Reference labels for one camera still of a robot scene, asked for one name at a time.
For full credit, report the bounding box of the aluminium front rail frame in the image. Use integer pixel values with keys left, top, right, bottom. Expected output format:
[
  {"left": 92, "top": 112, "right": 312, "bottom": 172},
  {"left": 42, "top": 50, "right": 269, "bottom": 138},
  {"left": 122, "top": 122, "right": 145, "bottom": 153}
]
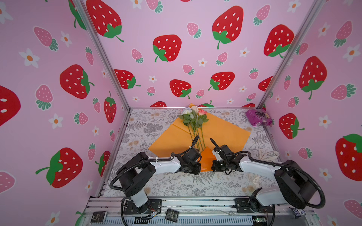
[{"left": 79, "top": 197, "right": 322, "bottom": 226}]

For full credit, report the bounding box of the right aluminium corner post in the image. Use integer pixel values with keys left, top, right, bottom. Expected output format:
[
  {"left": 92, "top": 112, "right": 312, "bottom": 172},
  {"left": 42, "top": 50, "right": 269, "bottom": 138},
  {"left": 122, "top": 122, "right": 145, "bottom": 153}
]
[{"left": 256, "top": 0, "right": 325, "bottom": 109}]

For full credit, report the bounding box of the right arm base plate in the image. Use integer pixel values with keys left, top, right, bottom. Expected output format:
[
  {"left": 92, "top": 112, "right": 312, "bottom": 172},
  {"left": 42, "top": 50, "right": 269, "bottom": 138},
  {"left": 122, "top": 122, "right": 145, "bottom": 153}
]
[{"left": 233, "top": 198, "right": 273, "bottom": 214}]

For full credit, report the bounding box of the white ribbon strip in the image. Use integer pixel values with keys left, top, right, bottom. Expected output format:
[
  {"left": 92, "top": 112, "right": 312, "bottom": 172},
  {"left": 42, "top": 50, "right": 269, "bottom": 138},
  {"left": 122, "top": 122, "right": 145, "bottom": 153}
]
[{"left": 248, "top": 150, "right": 280, "bottom": 190}]

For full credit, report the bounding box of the purple snack packet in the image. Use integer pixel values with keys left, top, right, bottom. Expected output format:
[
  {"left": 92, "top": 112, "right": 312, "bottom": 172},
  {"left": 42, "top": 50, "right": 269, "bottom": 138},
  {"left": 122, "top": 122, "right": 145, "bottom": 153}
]
[{"left": 246, "top": 109, "right": 273, "bottom": 127}]

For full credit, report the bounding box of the black tag left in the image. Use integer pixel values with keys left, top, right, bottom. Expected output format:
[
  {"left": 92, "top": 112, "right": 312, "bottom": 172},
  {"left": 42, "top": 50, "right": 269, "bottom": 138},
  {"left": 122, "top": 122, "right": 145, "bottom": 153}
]
[{"left": 91, "top": 211, "right": 107, "bottom": 223}]

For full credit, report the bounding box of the black tag middle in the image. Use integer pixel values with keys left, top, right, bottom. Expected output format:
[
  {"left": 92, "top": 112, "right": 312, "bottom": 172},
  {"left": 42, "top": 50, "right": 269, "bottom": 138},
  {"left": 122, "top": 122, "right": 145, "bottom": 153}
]
[{"left": 165, "top": 208, "right": 180, "bottom": 223}]

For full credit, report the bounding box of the aluminium corner post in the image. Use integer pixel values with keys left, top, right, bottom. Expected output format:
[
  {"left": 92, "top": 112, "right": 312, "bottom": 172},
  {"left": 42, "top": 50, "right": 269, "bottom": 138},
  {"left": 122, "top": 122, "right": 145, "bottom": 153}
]
[
  {"left": 74, "top": 0, "right": 131, "bottom": 113},
  {"left": 256, "top": 0, "right": 325, "bottom": 109}
]

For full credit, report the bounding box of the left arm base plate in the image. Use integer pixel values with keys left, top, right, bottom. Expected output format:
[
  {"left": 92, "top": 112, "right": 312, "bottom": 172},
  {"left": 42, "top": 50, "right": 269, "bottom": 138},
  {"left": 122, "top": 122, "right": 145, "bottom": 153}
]
[{"left": 123, "top": 199, "right": 162, "bottom": 215}]

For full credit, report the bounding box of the black tag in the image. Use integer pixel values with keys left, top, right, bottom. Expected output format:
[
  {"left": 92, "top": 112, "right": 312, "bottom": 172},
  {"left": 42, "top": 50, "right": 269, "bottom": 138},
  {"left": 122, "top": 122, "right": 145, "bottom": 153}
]
[
  {"left": 91, "top": 211, "right": 107, "bottom": 223},
  {"left": 165, "top": 208, "right": 180, "bottom": 223}
]

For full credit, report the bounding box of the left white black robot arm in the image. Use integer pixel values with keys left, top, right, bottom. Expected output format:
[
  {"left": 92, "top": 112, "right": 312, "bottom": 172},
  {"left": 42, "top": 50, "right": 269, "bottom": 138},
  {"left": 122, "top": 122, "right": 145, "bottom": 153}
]
[{"left": 109, "top": 147, "right": 202, "bottom": 209}]

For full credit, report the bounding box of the left aluminium corner post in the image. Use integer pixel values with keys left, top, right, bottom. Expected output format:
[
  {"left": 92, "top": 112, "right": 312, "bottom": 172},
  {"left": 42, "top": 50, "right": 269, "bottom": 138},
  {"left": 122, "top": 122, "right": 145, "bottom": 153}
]
[{"left": 74, "top": 0, "right": 131, "bottom": 113}]

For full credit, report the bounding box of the orange wrapping paper sheet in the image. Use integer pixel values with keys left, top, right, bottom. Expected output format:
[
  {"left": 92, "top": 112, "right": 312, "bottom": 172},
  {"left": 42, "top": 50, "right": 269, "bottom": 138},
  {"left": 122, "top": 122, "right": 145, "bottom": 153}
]
[{"left": 148, "top": 103, "right": 252, "bottom": 172}]

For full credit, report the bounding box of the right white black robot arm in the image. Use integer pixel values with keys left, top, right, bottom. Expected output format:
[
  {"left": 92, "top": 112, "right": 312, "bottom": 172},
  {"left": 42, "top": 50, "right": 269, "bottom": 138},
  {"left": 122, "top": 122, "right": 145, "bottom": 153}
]
[{"left": 212, "top": 145, "right": 326, "bottom": 212}]

